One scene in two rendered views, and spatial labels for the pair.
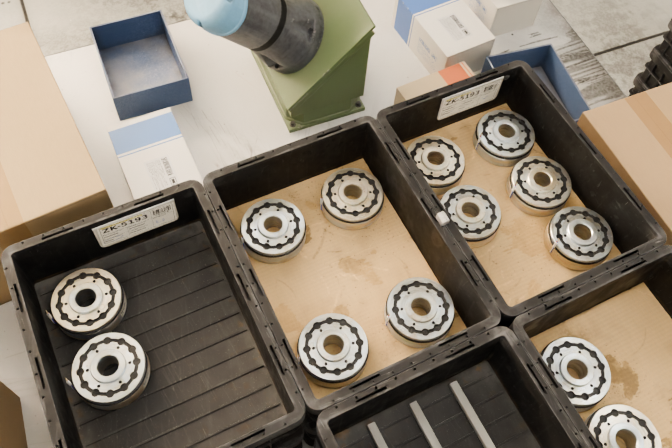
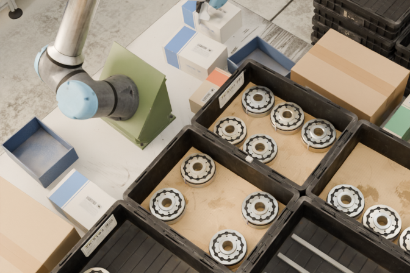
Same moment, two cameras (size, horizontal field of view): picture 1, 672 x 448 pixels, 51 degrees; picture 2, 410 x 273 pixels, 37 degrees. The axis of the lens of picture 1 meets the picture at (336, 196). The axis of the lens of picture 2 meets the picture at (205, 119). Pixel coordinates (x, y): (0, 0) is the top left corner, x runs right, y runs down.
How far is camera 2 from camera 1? 0.66 m
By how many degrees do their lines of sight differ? 7
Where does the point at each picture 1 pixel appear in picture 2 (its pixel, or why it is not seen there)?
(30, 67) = not seen: outside the picture
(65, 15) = not seen: outside the picture
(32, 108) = (10, 205)
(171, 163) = (92, 197)
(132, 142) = (64, 197)
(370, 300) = (233, 216)
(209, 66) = (77, 134)
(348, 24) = (150, 80)
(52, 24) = not seen: outside the picture
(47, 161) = (35, 227)
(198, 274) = (141, 246)
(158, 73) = (50, 152)
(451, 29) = (201, 52)
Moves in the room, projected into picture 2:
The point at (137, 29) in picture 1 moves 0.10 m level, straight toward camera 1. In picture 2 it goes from (26, 133) to (43, 150)
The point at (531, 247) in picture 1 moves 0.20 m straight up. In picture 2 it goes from (298, 151) to (300, 113)
